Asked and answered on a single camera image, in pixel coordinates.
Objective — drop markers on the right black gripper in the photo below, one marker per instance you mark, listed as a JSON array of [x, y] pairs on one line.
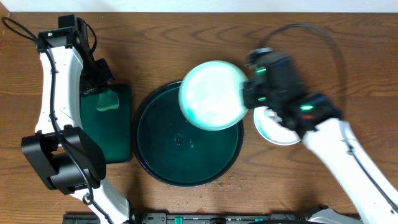
[[249, 98]]

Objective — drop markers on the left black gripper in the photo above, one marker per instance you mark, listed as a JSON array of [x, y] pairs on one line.
[[96, 82]]

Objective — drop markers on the green scouring sponge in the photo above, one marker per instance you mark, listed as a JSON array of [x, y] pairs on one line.
[[108, 100]]

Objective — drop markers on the white plate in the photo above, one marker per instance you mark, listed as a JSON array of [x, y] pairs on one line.
[[267, 124], [211, 95]]

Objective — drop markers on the white plate bottom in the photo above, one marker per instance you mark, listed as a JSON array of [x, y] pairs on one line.
[[211, 95]]

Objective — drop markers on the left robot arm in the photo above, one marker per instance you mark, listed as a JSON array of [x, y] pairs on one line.
[[60, 151]]

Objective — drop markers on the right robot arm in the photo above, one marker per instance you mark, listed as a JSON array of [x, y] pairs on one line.
[[285, 113]]

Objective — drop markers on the rectangular black tray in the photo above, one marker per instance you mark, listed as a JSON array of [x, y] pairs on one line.
[[110, 129]]

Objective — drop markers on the round black tray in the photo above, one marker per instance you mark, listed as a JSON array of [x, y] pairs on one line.
[[174, 151]]

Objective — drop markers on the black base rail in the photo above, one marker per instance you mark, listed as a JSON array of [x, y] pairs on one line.
[[319, 214]]

